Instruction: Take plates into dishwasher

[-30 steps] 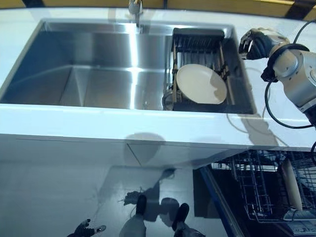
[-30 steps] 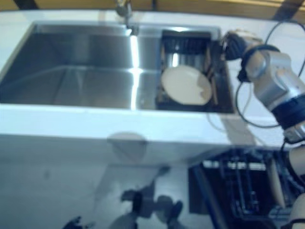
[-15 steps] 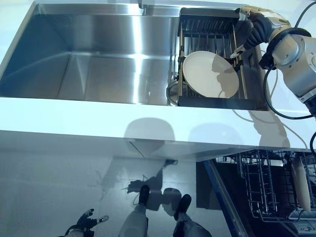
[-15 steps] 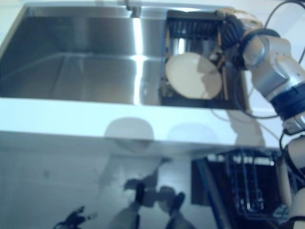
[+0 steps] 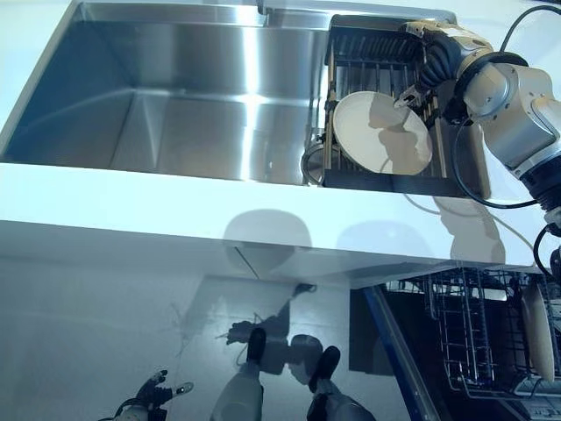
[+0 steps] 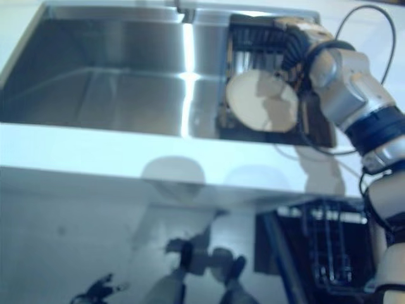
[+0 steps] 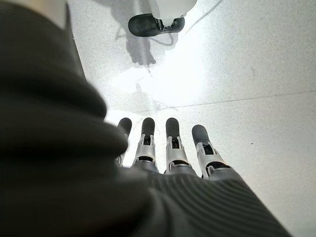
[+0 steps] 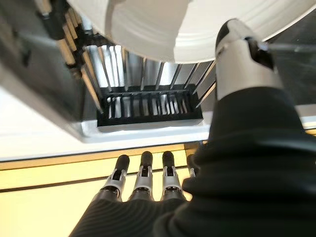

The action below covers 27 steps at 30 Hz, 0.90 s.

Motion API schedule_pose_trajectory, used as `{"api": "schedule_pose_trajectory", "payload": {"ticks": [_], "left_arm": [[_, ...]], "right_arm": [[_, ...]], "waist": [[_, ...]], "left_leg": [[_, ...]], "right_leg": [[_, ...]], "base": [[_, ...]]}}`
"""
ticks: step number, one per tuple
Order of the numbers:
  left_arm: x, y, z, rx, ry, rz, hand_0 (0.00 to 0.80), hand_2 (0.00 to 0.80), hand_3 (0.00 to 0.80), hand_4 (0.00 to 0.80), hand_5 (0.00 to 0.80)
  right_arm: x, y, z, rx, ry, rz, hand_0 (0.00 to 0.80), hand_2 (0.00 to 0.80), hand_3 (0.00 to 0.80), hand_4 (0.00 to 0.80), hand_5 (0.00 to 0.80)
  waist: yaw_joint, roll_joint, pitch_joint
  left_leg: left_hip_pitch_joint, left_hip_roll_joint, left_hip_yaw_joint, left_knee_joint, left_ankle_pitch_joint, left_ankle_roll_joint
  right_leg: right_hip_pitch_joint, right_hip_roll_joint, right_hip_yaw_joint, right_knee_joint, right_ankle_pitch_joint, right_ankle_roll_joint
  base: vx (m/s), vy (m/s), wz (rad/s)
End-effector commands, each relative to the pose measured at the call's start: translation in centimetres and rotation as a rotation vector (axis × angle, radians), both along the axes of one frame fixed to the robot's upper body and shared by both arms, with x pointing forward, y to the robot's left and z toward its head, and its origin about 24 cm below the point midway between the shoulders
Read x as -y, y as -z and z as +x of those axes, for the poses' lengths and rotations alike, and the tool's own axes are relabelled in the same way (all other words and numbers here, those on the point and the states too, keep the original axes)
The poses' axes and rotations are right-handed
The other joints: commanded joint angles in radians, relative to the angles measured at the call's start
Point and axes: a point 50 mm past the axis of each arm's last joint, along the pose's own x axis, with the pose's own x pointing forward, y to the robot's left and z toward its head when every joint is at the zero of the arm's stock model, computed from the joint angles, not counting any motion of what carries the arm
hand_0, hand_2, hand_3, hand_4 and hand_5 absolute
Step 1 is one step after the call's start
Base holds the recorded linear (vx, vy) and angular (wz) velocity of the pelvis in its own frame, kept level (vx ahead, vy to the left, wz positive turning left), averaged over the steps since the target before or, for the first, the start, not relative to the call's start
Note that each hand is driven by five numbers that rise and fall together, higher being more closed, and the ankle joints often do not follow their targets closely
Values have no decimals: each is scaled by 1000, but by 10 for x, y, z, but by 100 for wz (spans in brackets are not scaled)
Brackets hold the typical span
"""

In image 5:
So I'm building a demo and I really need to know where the black right robot foot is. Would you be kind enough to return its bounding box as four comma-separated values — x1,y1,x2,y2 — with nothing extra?
307,345,343,395

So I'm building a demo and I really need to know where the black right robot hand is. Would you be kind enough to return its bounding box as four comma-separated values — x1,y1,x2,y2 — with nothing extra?
393,19,494,111

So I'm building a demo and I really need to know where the black left robot foot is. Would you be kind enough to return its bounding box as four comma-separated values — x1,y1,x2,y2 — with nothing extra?
245,327,268,366

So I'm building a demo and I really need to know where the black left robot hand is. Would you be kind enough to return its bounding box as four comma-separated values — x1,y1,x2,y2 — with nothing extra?
132,368,195,412

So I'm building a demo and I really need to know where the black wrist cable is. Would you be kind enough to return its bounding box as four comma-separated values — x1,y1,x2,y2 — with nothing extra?
451,0,561,282

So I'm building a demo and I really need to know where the stainless steel sink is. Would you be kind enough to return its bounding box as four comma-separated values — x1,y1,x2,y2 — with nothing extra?
0,0,493,199

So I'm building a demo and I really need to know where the glossy white cabinet door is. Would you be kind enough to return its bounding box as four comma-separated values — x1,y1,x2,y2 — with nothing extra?
0,218,260,284
233,244,398,291

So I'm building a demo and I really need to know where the cream ceramic plate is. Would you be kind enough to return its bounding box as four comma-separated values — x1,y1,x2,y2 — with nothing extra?
331,90,434,176
520,282,557,383

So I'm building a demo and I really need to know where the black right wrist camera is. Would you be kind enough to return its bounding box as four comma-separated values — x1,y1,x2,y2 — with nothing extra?
441,85,482,129

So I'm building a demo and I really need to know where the wire dishwasher basket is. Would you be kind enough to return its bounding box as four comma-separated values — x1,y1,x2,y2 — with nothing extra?
422,266,561,401

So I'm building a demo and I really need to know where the black sink dish rack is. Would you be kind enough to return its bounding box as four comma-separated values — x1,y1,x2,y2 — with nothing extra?
321,14,462,197

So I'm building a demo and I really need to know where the black robot foot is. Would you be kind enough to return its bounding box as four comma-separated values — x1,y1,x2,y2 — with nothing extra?
245,327,268,366
307,345,343,395

